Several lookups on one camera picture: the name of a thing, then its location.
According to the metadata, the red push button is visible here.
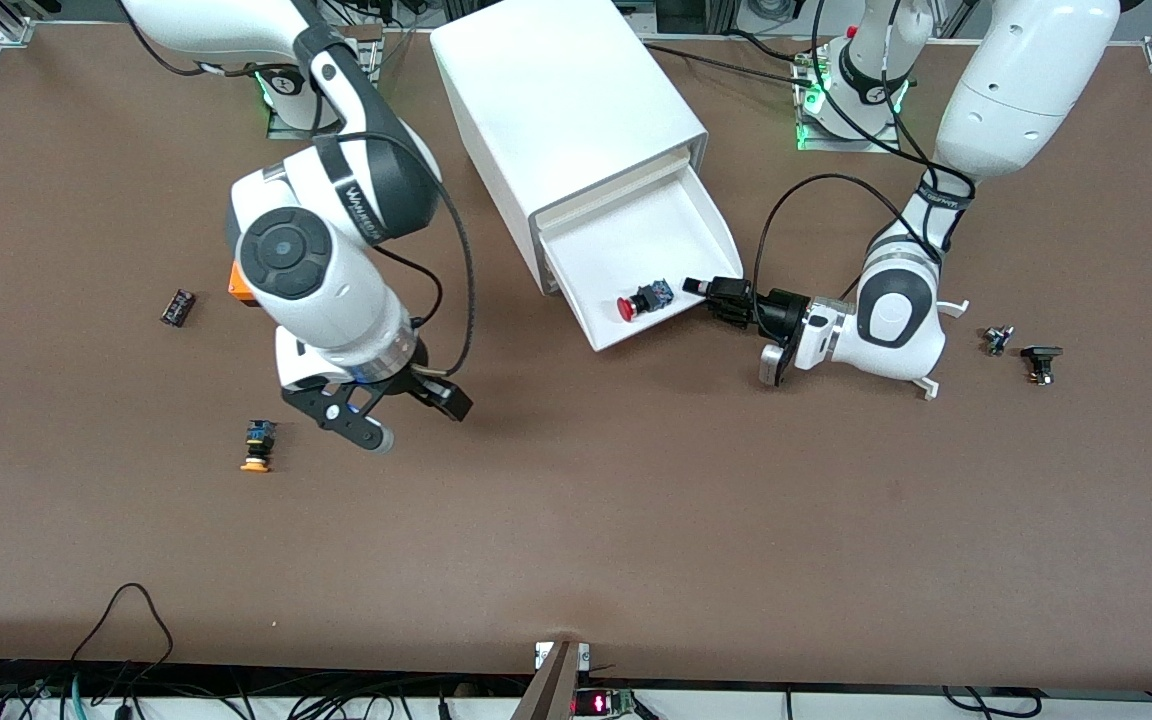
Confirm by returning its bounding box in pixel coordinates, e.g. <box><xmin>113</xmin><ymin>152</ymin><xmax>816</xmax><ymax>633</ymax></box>
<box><xmin>616</xmin><ymin>280</ymin><xmax>675</xmax><ymax>323</ymax></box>

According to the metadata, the yellow push button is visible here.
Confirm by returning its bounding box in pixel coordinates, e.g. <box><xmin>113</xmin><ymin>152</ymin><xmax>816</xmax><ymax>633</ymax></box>
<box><xmin>240</xmin><ymin>419</ymin><xmax>279</xmax><ymax>474</ymax></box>

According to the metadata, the white curved plastic arc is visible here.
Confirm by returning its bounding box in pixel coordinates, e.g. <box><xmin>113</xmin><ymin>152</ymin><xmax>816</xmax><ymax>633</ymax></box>
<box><xmin>911</xmin><ymin>298</ymin><xmax>970</xmax><ymax>401</ymax></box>

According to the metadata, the device with red display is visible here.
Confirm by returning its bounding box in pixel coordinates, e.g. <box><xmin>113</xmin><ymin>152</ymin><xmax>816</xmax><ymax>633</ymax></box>
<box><xmin>571</xmin><ymin>688</ymin><xmax>637</xmax><ymax>717</ymax></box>

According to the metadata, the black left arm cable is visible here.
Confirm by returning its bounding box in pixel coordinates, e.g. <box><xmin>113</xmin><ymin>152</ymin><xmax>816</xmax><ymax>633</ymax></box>
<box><xmin>752</xmin><ymin>0</ymin><xmax>977</xmax><ymax>311</ymax></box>

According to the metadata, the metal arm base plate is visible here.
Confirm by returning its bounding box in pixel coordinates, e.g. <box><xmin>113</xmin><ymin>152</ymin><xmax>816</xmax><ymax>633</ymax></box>
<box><xmin>266</xmin><ymin>38</ymin><xmax>379</xmax><ymax>141</ymax></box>
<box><xmin>794</xmin><ymin>50</ymin><xmax>903</xmax><ymax>154</ymax></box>

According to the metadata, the black cable across table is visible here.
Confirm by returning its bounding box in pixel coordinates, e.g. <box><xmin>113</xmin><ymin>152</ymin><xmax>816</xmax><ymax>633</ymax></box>
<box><xmin>641</xmin><ymin>30</ymin><xmax>822</xmax><ymax>81</ymax></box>

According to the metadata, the thin black looped cable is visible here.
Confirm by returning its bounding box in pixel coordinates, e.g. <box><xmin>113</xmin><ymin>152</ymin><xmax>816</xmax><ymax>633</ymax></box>
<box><xmin>71</xmin><ymin>583</ymin><xmax>175</xmax><ymax>666</ymax></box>

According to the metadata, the tangled black cable bundle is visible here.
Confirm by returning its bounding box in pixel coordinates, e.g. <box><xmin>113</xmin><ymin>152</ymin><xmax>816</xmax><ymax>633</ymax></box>
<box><xmin>0</xmin><ymin>655</ymin><xmax>497</xmax><ymax>720</ymax></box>

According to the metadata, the black cable loop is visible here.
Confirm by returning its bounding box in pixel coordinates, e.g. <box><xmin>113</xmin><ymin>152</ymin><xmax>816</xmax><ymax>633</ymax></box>
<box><xmin>941</xmin><ymin>685</ymin><xmax>1047</xmax><ymax>719</ymax></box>

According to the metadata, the aluminium frame profile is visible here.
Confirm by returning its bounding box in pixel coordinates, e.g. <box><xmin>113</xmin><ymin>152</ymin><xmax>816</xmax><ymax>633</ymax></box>
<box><xmin>0</xmin><ymin>0</ymin><xmax>37</xmax><ymax>49</ymax></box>

